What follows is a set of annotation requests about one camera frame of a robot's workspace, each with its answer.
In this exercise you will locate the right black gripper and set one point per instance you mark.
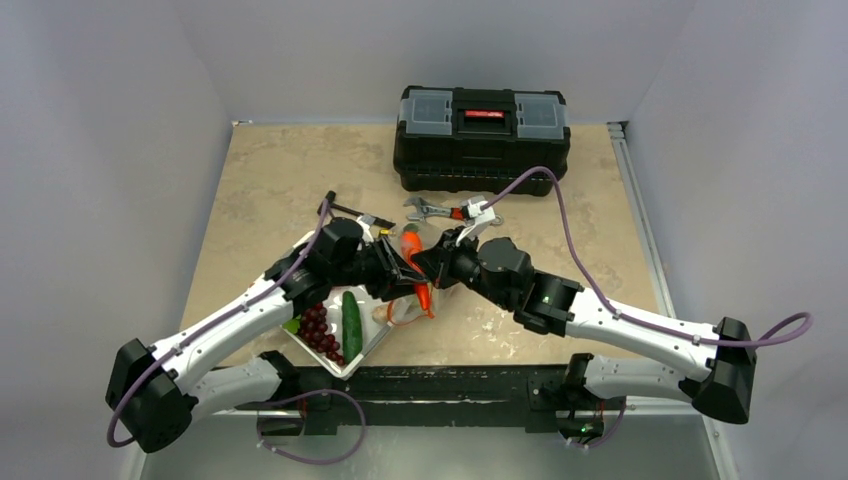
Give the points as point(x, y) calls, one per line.
point(441, 258)

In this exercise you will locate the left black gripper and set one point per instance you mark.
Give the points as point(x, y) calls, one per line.
point(394, 275)

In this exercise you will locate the orange carrot green top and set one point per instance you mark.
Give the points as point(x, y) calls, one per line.
point(411, 244)

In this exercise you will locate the clear zip top bag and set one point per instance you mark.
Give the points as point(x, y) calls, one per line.
point(402, 311)

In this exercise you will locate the white plastic basket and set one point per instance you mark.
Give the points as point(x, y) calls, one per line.
point(371, 338)

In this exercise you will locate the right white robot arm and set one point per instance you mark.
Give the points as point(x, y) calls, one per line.
point(710, 366)

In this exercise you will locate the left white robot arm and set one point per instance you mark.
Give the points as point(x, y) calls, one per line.
point(157, 391)

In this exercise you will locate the green cucumber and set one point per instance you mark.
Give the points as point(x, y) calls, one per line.
point(352, 330)

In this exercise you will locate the black hammer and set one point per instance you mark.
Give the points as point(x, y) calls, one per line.
point(332, 206)

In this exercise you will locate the purple grape bunch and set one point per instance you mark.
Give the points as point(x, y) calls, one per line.
point(313, 329)

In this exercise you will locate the black plastic toolbox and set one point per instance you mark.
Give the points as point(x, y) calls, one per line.
point(480, 140)

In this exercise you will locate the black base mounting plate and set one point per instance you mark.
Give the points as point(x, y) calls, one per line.
point(535, 398)

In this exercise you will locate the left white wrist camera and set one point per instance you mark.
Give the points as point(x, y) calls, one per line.
point(366, 222)

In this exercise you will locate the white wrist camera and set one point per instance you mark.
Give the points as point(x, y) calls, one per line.
point(478, 216)
point(366, 222)

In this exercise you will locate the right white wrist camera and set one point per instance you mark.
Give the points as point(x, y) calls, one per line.
point(478, 216)

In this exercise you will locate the adjustable wrench red handle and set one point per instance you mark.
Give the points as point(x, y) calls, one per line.
point(424, 209)

